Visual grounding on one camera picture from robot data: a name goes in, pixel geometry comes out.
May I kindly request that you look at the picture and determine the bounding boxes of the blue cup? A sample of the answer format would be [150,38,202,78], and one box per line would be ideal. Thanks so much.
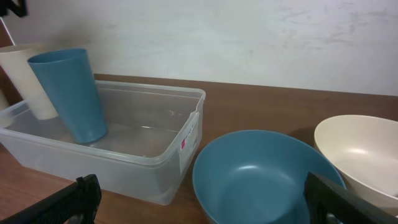
[27,48,108,144]

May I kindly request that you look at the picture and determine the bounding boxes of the cream cup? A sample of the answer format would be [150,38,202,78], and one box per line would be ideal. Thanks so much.
[1,43,58,120]
[0,90,10,111]

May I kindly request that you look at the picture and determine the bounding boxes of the cream bowl upper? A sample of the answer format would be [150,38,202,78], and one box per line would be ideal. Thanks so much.
[314,114,397,217]

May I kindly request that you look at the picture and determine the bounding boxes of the blue bowl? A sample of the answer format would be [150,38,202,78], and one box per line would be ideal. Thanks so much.
[193,130,346,223]

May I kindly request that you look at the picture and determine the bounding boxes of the cream cup left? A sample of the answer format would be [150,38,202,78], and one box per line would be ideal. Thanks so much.
[0,90,10,111]

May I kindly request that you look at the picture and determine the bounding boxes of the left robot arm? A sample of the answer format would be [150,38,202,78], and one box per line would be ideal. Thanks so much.
[0,0,28,17]

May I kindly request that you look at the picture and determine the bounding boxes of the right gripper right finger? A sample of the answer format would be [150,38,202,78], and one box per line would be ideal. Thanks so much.
[304,172,397,224]

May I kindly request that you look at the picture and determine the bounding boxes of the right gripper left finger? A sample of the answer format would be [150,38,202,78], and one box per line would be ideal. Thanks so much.
[1,174,102,224]

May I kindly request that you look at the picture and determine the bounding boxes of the clear plastic storage container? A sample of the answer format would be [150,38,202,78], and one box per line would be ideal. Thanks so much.
[1,81,206,205]

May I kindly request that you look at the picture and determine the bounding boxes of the cream cup back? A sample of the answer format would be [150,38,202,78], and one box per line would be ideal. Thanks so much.
[1,43,58,120]

